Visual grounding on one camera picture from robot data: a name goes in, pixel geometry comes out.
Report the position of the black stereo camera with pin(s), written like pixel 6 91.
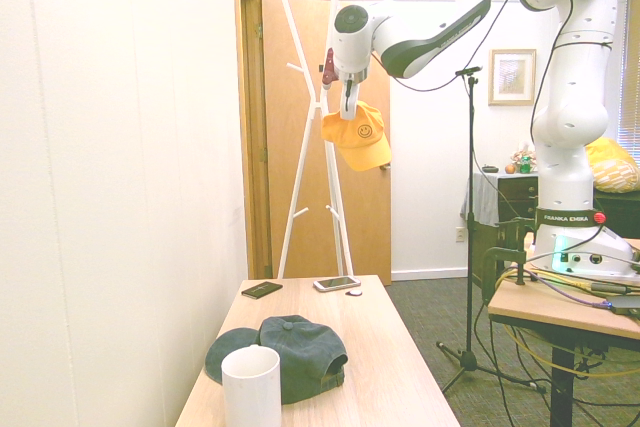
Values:
pixel 468 70

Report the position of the grey cloth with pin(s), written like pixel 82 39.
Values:
pixel 482 197

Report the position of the white ceramic mug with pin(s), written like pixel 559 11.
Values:
pixel 251 392

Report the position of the black tripod stand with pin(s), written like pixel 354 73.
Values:
pixel 470 197

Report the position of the dark wooden dresser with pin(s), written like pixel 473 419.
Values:
pixel 517 192

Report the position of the dark blue denim cap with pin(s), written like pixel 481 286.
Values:
pixel 300 347

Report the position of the framed wall picture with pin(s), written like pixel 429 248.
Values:
pixel 512 77

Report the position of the window blinds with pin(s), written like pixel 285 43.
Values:
pixel 630 97

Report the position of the wooden door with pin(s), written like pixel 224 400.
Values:
pixel 280 147

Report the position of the white wall outlet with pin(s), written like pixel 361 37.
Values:
pixel 458 235

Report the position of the white wooden coat rack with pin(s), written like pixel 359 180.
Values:
pixel 300 182

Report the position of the orange fruit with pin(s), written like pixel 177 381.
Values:
pixel 509 169

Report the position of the white smartphone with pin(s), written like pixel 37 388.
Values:
pixel 336 284

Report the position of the dried flower decoration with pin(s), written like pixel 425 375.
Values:
pixel 524 151

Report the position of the black metal clamp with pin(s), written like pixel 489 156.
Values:
pixel 510 234

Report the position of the small round white tag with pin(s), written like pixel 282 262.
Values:
pixel 354 292

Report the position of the wooden door frame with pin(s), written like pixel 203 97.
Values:
pixel 250 147

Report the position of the yellow bag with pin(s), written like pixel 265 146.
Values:
pixel 615 167

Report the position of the black electronics box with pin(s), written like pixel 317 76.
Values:
pixel 626 303

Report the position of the red stop button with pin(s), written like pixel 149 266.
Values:
pixel 599 218

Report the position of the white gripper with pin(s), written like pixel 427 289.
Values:
pixel 352 76

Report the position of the small black dish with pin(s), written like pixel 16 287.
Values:
pixel 489 167

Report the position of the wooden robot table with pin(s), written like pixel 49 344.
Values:
pixel 540 307

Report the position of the yellow smiley baseball cap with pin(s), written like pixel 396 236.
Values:
pixel 360 142

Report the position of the black wallet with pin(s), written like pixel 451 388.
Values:
pixel 261 290

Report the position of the green decoration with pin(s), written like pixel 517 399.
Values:
pixel 525 166

